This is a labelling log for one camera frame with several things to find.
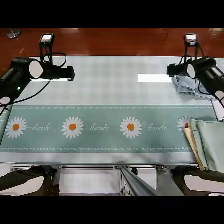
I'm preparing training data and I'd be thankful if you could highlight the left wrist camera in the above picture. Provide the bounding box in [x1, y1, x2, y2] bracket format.
[38, 32, 56, 65]

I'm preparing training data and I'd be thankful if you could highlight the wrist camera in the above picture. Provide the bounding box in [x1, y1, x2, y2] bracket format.
[38, 32, 56, 65]
[183, 32, 200, 62]

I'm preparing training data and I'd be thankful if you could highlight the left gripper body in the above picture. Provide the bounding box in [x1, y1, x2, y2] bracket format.
[43, 64, 76, 82]

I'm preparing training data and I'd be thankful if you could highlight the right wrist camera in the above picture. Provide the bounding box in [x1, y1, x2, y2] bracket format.
[183, 32, 200, 62]

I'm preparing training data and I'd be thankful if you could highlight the pale blue garment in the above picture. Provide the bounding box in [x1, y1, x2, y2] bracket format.
[172, 73, 218, 101]

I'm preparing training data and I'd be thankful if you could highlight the tan garment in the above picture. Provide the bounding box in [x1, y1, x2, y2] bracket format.
[183, 126, 207, 172]

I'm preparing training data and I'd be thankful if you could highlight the pale green garment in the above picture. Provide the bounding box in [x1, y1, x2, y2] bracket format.
[189, 116, 224, 175]

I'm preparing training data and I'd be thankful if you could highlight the silver frame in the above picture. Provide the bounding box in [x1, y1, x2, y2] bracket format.
[0, 161, 224, 197]

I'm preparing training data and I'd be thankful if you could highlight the black cable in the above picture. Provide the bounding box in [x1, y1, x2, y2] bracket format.
[0, 79, 52, 116]
[49, 52, 68, 68]

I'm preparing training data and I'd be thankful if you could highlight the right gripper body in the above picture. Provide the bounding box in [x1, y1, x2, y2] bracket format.
[166, 62, 188, 78]

